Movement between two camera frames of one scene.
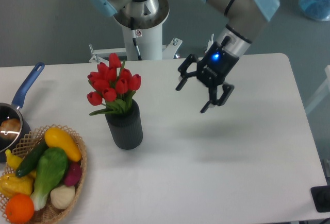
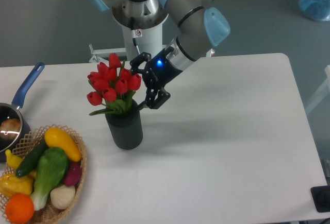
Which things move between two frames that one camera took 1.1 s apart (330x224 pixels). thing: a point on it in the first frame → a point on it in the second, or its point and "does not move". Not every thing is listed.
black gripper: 212,70 → 158,73
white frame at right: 324,91 does not move
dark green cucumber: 30,162 does not move
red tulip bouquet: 112,86 does not move
